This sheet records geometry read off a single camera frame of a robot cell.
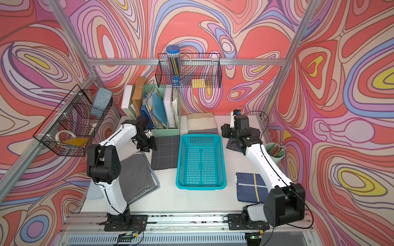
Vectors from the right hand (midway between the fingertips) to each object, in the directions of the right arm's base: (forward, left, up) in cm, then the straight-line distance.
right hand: (225, 131), depth 83 cm
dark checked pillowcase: (+4, -7, -20) cm, 22 cm away
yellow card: (-11, +70, +10) cm, 72 cm away
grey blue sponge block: (+15, +66, +14) cm, 69 cm away
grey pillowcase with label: (-17, +52, -21) cm, 58 cm away
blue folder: (+23, +40, -2) cm, 46 cm away
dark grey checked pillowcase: (-2, +36, -21) cm, 42 cm away
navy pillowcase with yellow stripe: (-24, -14, -21) cm, 35 cm away
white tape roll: (-10, +77, +14) cm, 79 cm away
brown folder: (+15, +48, +12) cm, 52 cm away
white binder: (+20, +33, +1) cm, 39 cm away
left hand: (-1, +42, -14) cm, 44 cm away
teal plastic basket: (-8, +14, -22) cm, 27 cm away
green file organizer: (+19, +47, -1) cm, 51 cm away
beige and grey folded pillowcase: (+25, +12, -20) cm, 35 cm away
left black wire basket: (-1, +80, +7) cm, 80 cm away
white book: (+20, +56, +10) cm, 61 cm away
